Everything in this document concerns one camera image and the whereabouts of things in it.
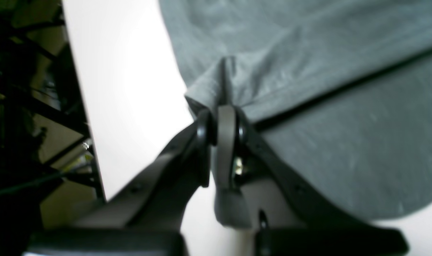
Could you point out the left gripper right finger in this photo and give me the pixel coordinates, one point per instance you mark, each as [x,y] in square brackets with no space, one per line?
[290,217]

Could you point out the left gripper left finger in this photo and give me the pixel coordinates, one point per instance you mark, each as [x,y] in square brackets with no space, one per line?
[145,217]

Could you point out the grey T-shirt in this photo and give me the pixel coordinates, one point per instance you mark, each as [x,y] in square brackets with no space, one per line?
[340,89]

